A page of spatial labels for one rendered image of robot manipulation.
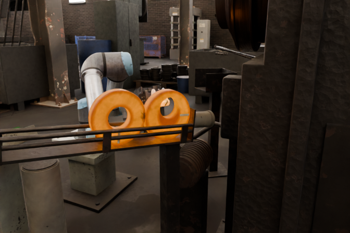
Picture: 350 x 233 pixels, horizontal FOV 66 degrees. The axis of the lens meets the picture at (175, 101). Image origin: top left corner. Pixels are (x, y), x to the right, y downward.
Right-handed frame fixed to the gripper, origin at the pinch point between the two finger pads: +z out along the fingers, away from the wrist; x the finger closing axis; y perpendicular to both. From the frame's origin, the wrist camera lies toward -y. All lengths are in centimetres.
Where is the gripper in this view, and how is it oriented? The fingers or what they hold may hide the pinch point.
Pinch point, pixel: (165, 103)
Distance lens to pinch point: 83.6
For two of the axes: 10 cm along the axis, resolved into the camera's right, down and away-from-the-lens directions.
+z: 4.9, -1.1, -8.6
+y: -1.6, -9.9, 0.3
